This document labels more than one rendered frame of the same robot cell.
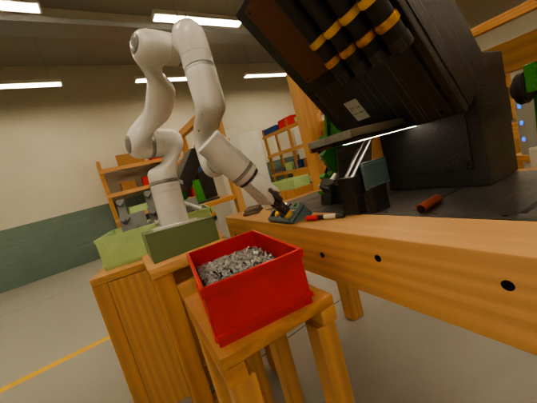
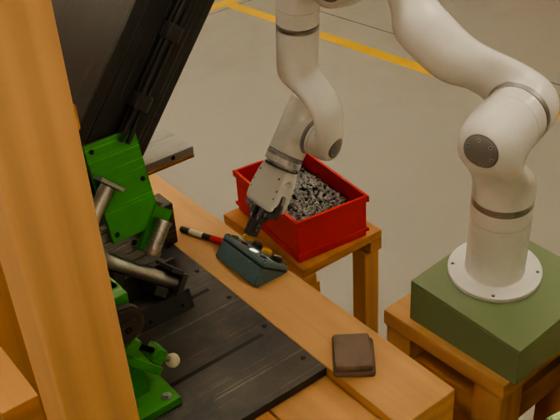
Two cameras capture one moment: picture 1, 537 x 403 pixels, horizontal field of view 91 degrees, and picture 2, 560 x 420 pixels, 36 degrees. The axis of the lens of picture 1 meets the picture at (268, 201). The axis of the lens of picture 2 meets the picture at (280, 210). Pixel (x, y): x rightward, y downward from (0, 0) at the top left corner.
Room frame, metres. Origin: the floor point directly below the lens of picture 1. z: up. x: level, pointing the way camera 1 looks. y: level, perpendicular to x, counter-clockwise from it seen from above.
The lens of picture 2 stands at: (2.45, -0.22, 2.04)
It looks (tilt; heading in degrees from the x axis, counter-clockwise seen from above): 33 degrees down; 171
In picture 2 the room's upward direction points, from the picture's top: 4 degrees counter-clockwise
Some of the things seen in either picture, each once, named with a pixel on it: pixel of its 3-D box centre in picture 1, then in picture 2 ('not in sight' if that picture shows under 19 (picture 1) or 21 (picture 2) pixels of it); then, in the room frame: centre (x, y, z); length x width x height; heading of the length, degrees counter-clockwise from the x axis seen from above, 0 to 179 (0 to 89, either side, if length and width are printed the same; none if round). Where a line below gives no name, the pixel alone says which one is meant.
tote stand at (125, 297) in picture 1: (183, 305); not in sight; (1.60, 0.69, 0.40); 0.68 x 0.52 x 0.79; 107
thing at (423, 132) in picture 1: (437, 129); not in sight; (0.85, -0.58, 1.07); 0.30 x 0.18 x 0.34; 27
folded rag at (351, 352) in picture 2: (252, 209); (353, 353); (1.27, 0.08, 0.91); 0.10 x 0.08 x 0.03; 168
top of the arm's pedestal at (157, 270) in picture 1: (184, 252); (489, 317); (1.14, 0.42, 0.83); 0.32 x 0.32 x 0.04; 29
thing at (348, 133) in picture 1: (378, 130); (100, 169); (0.77, -0.36, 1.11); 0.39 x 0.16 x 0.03; 117
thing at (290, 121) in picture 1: (300, 157); not in sight; (7.38, -1.16, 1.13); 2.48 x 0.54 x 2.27; 32
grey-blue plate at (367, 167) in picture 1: (377, 184); not in sight; (0.73, -0.31, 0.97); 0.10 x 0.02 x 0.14; 117
